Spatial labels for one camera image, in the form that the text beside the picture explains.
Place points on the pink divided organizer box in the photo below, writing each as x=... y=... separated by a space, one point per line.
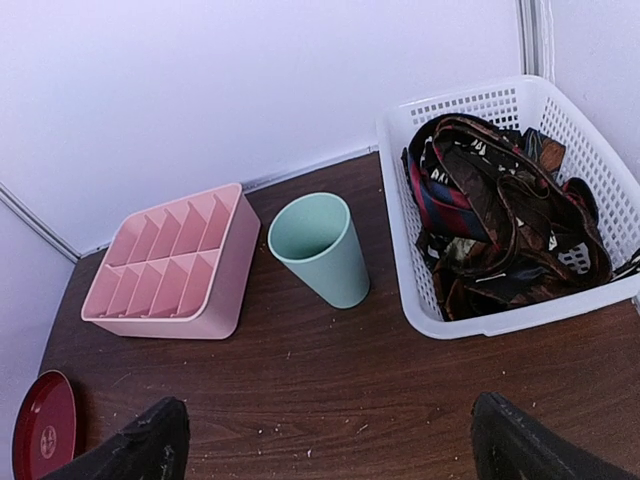
x=178 y=270

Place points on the striped red blue tie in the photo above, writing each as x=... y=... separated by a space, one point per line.
x=443 y=208

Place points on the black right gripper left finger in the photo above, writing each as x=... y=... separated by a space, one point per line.
x=153 y=446

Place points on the right aluminium corner post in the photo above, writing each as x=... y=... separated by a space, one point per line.
x=536 y=29

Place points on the red round tray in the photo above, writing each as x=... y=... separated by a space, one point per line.
x=45 y=432

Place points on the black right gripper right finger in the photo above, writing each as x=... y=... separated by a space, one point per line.
x=510 y=444

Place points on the mint green plastic cup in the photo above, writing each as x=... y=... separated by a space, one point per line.
x=314 y=236

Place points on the aluminium corner post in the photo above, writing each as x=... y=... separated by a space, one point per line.
x=27 y=216
x=536 y=29

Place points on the brown patterned tie in basket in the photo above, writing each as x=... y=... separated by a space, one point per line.
x=544 y=241

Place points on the left aluminium corner post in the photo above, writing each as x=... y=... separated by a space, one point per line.
x=27 y=216

